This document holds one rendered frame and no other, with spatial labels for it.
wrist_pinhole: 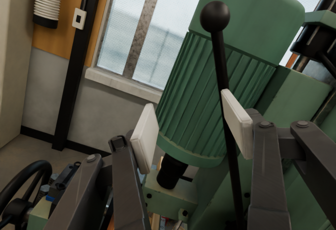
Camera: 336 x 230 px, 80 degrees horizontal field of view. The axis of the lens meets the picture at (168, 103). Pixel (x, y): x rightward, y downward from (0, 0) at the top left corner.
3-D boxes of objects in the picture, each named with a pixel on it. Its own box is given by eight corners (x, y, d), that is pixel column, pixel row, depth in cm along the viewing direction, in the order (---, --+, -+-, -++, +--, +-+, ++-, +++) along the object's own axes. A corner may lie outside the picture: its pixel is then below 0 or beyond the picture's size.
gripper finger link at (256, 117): (263, 144, 11) (320, 135, 11) (238, 109, 16) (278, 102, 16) (264, 166, 12) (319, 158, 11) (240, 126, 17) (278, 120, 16)
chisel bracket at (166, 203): (138, 190, 56) (148, 166, 53) (185, 206, 57) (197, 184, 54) (132, 213, 49) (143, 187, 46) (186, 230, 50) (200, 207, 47)
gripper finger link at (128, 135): (133, 184, 13) (89, 190, 13) (145, 142, 18) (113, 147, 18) (126, 165, 12) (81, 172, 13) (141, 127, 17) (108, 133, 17)
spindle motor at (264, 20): (153, 112, 53) (203, -15, 42) (214, 135, 54) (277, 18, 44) (141, 151, 37) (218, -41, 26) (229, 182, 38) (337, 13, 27)
